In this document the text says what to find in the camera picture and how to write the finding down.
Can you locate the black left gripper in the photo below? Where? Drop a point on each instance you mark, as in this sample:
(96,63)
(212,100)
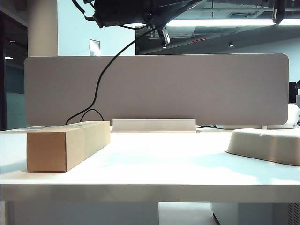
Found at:
(117,11)

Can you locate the ceiling air vent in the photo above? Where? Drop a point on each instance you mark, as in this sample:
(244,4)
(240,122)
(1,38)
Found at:
(182,35)

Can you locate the white ceiling light strip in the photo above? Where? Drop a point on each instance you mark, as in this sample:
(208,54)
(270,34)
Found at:
(211,22)

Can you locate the small black ceiling spotlight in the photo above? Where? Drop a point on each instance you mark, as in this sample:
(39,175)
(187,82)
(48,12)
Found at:
(231,44)

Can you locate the grey fabric desk divider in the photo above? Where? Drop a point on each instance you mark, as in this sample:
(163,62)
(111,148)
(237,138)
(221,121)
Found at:
(164,93)

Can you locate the cream building pillar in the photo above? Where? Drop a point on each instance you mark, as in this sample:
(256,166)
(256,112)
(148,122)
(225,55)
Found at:
(42,28)

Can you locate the black computer monitor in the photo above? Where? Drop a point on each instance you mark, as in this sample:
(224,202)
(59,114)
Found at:
(292,92)

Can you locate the beige pulp fibre tray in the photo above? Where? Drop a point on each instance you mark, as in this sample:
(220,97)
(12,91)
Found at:
(257,143)

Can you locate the long brown cardboard box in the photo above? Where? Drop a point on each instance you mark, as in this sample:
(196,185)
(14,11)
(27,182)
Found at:
(58,150)

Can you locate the white desk support panel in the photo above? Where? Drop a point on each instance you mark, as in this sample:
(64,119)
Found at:
(82,214)

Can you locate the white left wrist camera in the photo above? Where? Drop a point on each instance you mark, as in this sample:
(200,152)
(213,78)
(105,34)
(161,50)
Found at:
(165,36)

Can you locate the small wall poster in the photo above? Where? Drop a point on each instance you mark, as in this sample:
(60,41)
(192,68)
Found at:
(94,47)

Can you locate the white divider bracket foot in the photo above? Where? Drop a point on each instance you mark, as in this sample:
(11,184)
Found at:
(264,127)

